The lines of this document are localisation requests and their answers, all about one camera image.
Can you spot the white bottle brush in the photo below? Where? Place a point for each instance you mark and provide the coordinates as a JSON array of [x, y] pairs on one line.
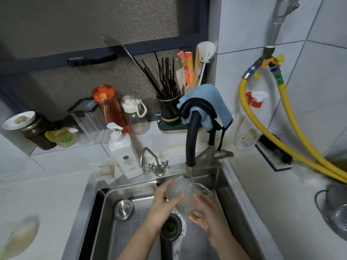
[[205, 51]]

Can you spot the white spray bottle red trigger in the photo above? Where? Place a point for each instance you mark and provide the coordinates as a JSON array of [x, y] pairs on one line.
[[248, 135]]

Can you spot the clear textured drinking glass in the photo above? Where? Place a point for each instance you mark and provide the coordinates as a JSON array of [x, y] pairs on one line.
[[181, 196]]

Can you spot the small white plate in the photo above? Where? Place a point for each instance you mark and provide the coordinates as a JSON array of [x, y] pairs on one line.
[[19, 121]]

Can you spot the steel colander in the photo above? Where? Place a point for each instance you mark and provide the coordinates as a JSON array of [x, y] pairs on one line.
[[336, 216]]

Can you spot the round steel sink lid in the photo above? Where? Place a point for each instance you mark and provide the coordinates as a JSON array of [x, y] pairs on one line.
[[123, 209]]

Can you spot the dark glass jar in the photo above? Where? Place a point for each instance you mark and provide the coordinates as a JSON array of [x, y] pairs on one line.
[[38, 135]]

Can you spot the orange and yellow utensils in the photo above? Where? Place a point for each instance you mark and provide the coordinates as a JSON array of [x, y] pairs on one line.
[[188, 67]]

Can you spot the bundle of dark chopsticks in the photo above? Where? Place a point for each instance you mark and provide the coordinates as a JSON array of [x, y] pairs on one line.
[[162, 78]]

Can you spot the clear bottle with white lid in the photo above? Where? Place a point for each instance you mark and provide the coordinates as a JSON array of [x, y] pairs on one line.
[[137, 119]]

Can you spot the person's right thumb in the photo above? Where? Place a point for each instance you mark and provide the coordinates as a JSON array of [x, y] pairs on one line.
[[199, 204]]

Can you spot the clear container with black lid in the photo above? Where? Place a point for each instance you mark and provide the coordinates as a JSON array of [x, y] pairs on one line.
[[86, 119]]

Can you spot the person's left forearm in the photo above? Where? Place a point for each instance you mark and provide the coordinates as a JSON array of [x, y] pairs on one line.
[[141, 242]]

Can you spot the person's right forearm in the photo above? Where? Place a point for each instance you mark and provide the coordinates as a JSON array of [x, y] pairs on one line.
[[230, 249]]

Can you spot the long metal skewer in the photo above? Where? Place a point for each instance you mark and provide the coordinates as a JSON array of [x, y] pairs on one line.
[[130, 55]]

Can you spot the yellow jar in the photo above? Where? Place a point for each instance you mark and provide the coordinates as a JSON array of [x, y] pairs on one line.
[[61, 137]]

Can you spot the person's right hand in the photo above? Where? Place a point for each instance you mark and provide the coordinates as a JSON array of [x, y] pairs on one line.
[[214, 222]]

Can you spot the black scrub brush blue base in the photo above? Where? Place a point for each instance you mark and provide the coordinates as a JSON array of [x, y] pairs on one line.
[[273, 154]]

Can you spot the blue cleaning cloth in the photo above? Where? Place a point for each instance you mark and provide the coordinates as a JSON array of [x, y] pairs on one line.
[[208, 101]]

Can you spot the crumpled clear plastic piece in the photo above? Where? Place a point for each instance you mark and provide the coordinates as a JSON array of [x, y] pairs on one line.
[[106, 171]]

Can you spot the grey metal pipe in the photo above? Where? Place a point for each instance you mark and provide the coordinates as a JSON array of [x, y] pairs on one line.
[[279, 21]]

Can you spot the small steel gooseneck tap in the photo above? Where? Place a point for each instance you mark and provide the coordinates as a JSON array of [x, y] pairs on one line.
[[157, 167]]

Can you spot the person's left hand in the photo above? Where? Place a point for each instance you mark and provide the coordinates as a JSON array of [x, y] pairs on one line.
[[160, 205]]

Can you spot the perforated steel drain tray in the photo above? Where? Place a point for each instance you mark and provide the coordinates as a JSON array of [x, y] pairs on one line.
[[127, 235]]

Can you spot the person's left thumb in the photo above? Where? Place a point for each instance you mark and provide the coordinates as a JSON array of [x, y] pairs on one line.
[[175, 200]]

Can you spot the stainless steel sink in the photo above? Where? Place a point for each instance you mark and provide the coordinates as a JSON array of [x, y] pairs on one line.
[[233, 208]]

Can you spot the black sink drain strainer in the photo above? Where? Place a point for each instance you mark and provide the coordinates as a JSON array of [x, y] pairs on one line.
[[170, 228]]

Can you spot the orange water bottle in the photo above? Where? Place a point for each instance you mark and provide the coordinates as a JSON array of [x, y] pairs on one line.
[[108, 105]]

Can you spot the black utensil holder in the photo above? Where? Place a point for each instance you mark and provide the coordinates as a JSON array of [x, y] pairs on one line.
[[168, 110]]

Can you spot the white pump soap bottle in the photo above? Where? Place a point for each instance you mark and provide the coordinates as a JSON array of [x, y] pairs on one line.
[[126, 157]]

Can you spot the dark window frame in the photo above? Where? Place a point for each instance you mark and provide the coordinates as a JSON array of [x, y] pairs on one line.
[[162, 44]]

